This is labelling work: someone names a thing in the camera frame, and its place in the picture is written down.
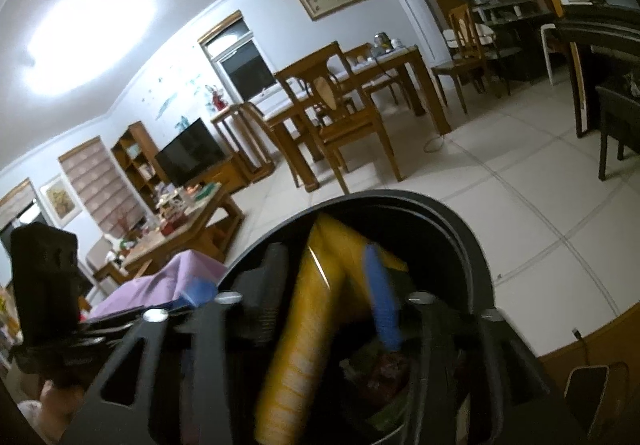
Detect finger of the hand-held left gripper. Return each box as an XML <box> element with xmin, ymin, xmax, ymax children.
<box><xmin>82</xmin><ymin>307</ymin><xmax>196</xmax><ymax>343</ymax></box>

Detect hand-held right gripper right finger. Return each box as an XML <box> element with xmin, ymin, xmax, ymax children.
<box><xmin>362</xmin><ymin>245</ymin><xmax>586</xmax><ymax>445</ymax></box>

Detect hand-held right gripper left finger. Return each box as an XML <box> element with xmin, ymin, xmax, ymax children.
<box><xmin>60</xmin><ymin>242</ymin><xmax>301</xmax><ymax>445</ymax></box>

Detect yellow snack package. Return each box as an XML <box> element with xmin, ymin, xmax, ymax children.
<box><xmin>255</xmin><ymin>212</ymin><xmax>408</xmax><ymax>445</ymax></box>

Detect black round trash bin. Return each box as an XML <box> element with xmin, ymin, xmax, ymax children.
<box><xmin>215</xmin><ymin>190</ymin><xmax>501</xmax><ymax>445</ymax></box>

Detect person's left hand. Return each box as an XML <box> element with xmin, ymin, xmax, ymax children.
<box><xmin>37</xmin><ymin>377</ymin><xmax>88</xmax><ymax>431</ymax></box>

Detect beige armchair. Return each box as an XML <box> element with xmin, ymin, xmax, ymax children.
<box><xmin>85</xmin><ymin>235</ymin><xmax>123</xmax><ymax>278</ymax></box>

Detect purple cloth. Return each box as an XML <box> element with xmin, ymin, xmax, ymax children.
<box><xmin>90</xmin><ymin>250</ymin><xmax>228</xmax><ymax>321</ymax></box>

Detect small framed flower picture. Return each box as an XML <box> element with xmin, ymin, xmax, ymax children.
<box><xmin>40</xmin><ymin>174</ymin><xmax>83</xmax><ymax>228</ymax></box>

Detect colourful crumpled wrapper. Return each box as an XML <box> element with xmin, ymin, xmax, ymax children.
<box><xmin>340</xmin><ymin>345</ymin><xmax>413</xmax><ymax>431</ymax></box>

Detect wooden coffee table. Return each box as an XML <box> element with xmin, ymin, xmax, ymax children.
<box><xmin>92</xmin><ymin>182</ymin><xmax>246</xmax><ymax>286</ymax></box>

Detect striped window blind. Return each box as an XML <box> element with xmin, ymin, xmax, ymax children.
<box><xmin>58</xmin><ymin>136</ymin><xmax>148</xmax><ymax>233</ymax></box>

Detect clutter of small table items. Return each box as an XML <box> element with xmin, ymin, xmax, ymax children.
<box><xmin>107</xmin><ymin>182</ymin><xmax>223</xmax><ymax>256</ymax></box>

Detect wooden television stand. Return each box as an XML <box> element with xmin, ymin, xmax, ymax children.
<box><xmin>200</xmin><ymin>157</ymin><xmax>251</xmax><ymax>196</ymax></box>

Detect wooden bookshelf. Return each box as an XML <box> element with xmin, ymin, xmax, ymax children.
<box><xmin>111</xmin><ymin>121</ymin><xmax>171</xmax><ymax>210</ymax></box>

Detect tall wooden plant stand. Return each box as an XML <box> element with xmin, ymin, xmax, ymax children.
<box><xmin>210</xmin><ymin>102</ymin><xmax>276</xmax><ymax>183</ymax></box>

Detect black flat television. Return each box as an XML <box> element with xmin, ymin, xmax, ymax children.
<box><xmin>154</xmin><ymin>117</ymin><xmax>227</xmax><ymax>188</ymax></box>

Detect wooden chair with oval back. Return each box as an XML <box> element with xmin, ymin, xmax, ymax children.
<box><xmin>274</xmin><ymin>41</ymin><xmax>403</xmax><ymax>196</ymax></box>

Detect wooden dining table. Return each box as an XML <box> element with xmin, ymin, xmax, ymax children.
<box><xmin>265</xmin><ymin>45</ymin><xmax>453</xmax><ymax>193</ymax></box>

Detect brown wooden furniture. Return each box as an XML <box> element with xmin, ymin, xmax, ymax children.
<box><xmin>537</xmin><ymin>295</ymin><xmax>640</xmax><ymax>445</ymax></box>

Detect wooden dining chair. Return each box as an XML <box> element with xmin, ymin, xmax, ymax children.
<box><xmin>345</xmin><ymin>44</ymin><xmax>401</xmax><ymax>106</ymax></box>
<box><xmin>431</xmin><ymin>4</ymin><xmax>503</xmax><ymax>114</ymax></box>

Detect bright round ceiling light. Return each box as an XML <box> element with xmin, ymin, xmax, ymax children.
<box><xmin>25</xmin><ymin>0</ymin><xmax>156</xmax><ymax>93</ymax></box>

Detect wooden framed dark window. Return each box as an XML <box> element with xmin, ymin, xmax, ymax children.
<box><xmin>197</xmin><ymin>11</ymin><xmax>281</xmax><ymax>100</ymax></box>

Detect metal kettle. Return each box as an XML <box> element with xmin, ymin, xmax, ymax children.
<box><xmin>370</xmin><ymin>32</ymin><xmax>393</xmax><ymax>58</ymax></box>

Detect white standing air conditioner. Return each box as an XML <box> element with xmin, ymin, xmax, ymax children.
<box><xmin>382</xmin><ymin>0</ymin><xmax>441</xmax><ymax>70</ymax></box>

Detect black stool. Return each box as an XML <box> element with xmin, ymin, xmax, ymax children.
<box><xmin>595</xmin><ymin>75</ymin><xmax>640</xmax><ymax>180</ymax></box>

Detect white plastic chair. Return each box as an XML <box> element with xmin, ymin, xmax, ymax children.
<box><xmin>540</xmin><ymin>22</ymin><xmax>571</xmax><ymax>86</ymax></box>

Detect cluttered metal rack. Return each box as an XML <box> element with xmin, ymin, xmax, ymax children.
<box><xmin>470</xmin><ymin>0</ymin><xmax>551</xmax><ymax>26</ymax></box>

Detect dark wooden desk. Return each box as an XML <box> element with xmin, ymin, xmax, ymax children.
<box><xmin>552</xmin><ymin>5</ymin><xmax>640</xmax><ymax>140</ymax></box>

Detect black cable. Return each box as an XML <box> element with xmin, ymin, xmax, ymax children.
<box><xmin>572</xmin><ymin>327</ymin><xmax>601</xmax><ymax>366</ymax></box>

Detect blue fish wall stickers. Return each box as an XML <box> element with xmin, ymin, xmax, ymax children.
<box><xmin>142</xmin><ymin>70</ymin><xmax>211</xmax><ymax>130</ymax></box>

